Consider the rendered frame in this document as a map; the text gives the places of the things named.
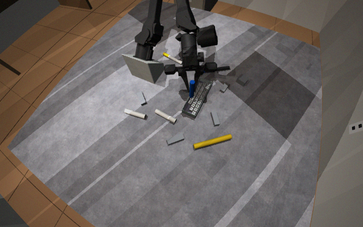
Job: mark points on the blue cylinder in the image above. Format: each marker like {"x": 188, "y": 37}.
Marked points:
{"x": 191, "y": 89}

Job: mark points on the yellow cylindrical rod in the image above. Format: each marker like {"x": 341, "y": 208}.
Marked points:
{"x": 212, "y": 141}

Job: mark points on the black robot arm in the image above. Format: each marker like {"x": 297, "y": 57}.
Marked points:
{"x": 152, "y": 32}

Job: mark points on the grey keyboard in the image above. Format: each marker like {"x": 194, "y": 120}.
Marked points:
{"x": 192, "y": 107}

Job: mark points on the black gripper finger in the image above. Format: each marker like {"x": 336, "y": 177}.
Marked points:
{"x": 196, "y": 78}
{"x": 185, "y": 79}

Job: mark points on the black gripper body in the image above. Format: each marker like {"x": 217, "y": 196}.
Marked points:
{"x": 208, "y": 67}

